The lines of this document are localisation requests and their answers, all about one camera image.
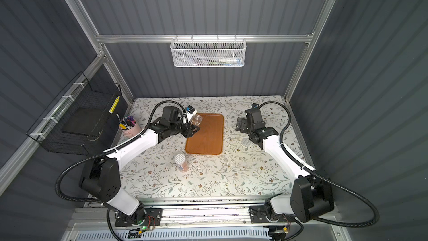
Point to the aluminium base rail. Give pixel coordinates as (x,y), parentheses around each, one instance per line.
(178,212)

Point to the clear candy jar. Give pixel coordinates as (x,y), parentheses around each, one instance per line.
(196,120)
(181,162)

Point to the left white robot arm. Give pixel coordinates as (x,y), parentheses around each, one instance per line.
(102,177)

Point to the brown wooden tray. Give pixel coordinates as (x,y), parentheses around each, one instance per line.
(209,139)

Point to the white jar lid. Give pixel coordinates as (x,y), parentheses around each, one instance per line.
(246,142)

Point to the black wire basket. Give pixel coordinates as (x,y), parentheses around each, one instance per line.
(80,123)

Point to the white wire mesh basket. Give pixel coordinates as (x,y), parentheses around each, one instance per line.
(205,54)

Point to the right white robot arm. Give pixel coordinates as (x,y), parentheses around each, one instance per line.
(310,197)

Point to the white pen in basket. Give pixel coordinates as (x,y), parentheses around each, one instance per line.
(230,61)

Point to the pink pen cup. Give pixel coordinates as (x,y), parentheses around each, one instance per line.
(129,127)

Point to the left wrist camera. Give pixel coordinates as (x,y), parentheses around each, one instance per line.
(190,112)

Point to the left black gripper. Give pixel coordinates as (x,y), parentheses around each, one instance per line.
(186,127)

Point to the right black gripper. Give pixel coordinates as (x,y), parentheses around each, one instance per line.
(242,124)

